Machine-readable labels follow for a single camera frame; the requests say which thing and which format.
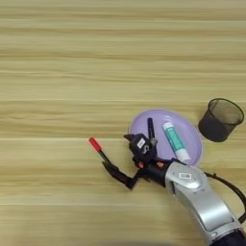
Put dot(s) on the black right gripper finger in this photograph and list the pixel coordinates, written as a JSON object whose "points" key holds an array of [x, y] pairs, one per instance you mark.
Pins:
{"points": [[129, 137], [117, 173]]}

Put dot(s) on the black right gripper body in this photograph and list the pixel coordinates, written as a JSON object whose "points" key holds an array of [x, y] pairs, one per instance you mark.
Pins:
{"points": [[153, 171]]}

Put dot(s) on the red capped black marker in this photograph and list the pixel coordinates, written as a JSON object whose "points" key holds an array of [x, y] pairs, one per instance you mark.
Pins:
{"points": [[95, 144]]}

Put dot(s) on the white green glue stick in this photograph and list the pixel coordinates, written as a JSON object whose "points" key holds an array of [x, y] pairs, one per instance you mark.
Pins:
{"points": [[174, 141]]}

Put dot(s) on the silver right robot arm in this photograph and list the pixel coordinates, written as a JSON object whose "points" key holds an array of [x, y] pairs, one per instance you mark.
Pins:
{"points": [[205, 198]]}

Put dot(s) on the black pen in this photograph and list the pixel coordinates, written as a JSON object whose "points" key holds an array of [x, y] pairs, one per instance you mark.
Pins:
{"points": [[150, 126]]}

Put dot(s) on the round purple plate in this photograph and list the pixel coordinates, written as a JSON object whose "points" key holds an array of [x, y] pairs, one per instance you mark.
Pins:
{"points": [[189, 128]]}

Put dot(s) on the black mesh pen cup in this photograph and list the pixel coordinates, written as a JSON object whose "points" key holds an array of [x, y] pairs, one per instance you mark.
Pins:
{"points": [[213, 129]]}

